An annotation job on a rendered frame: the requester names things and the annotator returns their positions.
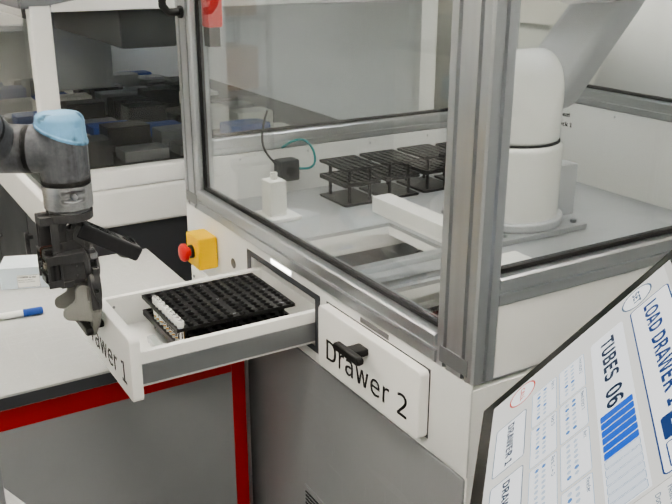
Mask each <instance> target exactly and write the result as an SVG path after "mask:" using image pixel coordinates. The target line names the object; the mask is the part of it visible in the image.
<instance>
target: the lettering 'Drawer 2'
mask: <svg viewBox="0 0 672 504"><path fill-rule="evenodd" d="M328 343H330V344H331V345H332V347H333V344H332V343H331V342H330V341H329V340H327V339H326V359H328V360H329V361H330V362H335V360H336V351H335V350H334V359H333V360H331V359H330V358H328ZM346 361H347V362H349V363H350V364H351V367H350V366H348V365H346V366H345V371H346V374H347V375H348V376H351V378H352V379H353V365H352V363H351V362H350V361H349V360H348V359H346ZM347 368H349V369H351V374H349V373H348V372H347ZM356 373H357V381H358V383H359V384H360V381H361V375H362V379H363V387H364V388H366V384H367V379H368V374H366V379H365V383H364V375H363V370H361V371H360V376H359V375H358V368H357V366H356ZM373 381H374V382H376V384H377V386H378V388H377V387H375V386H374V385H373V384H372V383H373ZM372 387H374V388H375V389H376V390H377V391H379V392H380V388H379V384H378V382H377V381H376V380H375V379H372V380H371V382H370V388H371V392H372V393H373V395H374V396H375V397H377V398H379V395H376V394H375V393H374V392H373V389H372ZM385 391H388V392H389V389H387V388H385V387H384V386H383V394H382V402H384V394H385ZM398 395H400V396H402V397H403V399H404V405H403V406H402V407H401V408H399V409H398V410H397V413H398V414H399V415H400V416H402V417H403V418H404V419H406V417H405V416H404V415H403V414H402V413H400V411H401V410H403V409H404V408H405V407H406V405H407V401H406V398H405V396H404V395H403V394H402V393H400V392H398Z"/></svg>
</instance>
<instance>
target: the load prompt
mask: <svg viewBox="0 0 672 504"><path fill-rule="evenodd" d="M629 316H630V321H631V326H632V331H633V335H634V340H635V345H636V350H637V355H638V359H639V364H640V369H641V374H642V379H643V383H644V388H645V393H646V398H647V403H648V407H649V412H650V417H651V422H652V427H653V431H654V436H655V441H656V446H657V451H658V455H659V460H660V465H661V470H662V475H663V478H664V477H665V476H666V475H668V474H669V473H670V472H672V292H671V289H670V286H669V283H668V282H667V283H666V284H665V285H663V286H662V287H661V288H660V289H659V290H657V291H656V292H655V293H654V294H653V295H652V296H650V297H649V298H648V299H647V300H646V301H644V302H643V303H642V304H641V305H640V306H638V307H637V308H636V309H635V310H634V311H632V312H631V313H630V314H629Z"/></svg>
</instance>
